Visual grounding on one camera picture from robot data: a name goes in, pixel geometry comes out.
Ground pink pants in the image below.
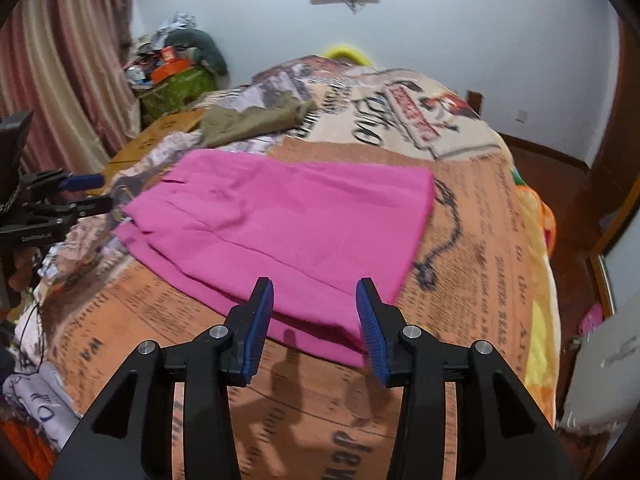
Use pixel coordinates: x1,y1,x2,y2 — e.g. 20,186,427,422
115,148,435,367

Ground printed newspaper-pattern bed blanket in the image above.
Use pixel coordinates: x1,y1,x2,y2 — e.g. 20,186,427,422
2,54,561,480

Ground striped pink curtain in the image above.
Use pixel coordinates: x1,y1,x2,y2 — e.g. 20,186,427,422
1,0,141,174

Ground orange box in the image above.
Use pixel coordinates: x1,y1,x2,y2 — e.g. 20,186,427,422
151,58,192,84

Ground olive green pants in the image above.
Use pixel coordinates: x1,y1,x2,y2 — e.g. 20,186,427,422
198,91,318,148

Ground grey plush toy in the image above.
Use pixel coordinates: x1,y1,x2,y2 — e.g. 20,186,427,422
164,28,228,76

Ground pink slipper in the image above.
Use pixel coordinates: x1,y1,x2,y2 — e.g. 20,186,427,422
578,301,604,337

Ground white cabinet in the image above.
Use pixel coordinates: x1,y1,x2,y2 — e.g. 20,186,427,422
556,219,640,436

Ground wooden bedpost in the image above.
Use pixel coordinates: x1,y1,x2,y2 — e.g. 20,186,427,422
466,90,484,116

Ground wooden door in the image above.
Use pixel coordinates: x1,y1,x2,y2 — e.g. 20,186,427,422
589,21,640,234

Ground white wall socket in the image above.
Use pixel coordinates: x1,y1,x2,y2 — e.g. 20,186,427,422
515,110,528,124

